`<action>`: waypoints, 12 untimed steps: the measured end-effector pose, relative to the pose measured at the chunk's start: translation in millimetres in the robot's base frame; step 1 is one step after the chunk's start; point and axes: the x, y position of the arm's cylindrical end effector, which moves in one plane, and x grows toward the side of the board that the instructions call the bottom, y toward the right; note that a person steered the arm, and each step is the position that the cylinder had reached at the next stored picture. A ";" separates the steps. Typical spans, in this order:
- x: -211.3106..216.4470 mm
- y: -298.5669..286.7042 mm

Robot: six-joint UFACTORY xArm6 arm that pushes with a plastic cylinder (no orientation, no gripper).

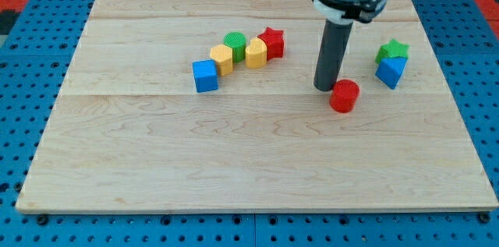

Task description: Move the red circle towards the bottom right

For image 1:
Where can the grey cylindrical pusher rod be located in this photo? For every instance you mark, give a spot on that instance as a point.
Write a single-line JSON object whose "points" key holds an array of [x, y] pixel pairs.
{"points": [[332, 49]]}

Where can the red cylinder block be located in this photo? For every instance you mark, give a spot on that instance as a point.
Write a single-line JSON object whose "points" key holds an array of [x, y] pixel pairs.
{"points": [[344, 96]]}

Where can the green star block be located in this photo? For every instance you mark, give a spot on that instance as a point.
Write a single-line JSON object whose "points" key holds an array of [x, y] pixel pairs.
{"points": [[392, 49]]}

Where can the red star block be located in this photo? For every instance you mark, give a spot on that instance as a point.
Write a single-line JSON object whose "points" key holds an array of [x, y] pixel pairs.
{"points": [[274, 40]]}

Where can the blue triangle block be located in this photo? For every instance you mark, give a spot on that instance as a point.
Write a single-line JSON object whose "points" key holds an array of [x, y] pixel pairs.
{"points": [[390, 71]]}

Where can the yellow heart block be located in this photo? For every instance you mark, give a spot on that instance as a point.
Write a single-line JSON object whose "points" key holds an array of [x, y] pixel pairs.
{"points": [[256, 54]]}

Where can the green cylinder block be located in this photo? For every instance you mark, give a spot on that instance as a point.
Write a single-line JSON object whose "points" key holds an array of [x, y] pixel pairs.
{"points": [[237, 42]]}

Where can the yellow hexagon block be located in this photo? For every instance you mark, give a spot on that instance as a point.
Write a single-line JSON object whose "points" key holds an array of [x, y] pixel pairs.
{"points": [[222, 56]]}

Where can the blue cube block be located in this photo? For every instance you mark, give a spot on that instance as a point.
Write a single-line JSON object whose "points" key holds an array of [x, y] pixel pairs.
{"points": [[205, 76]]}

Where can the light wooden board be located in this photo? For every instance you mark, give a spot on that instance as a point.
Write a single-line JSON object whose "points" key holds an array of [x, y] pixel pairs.
{"points": [[129, 133]]}

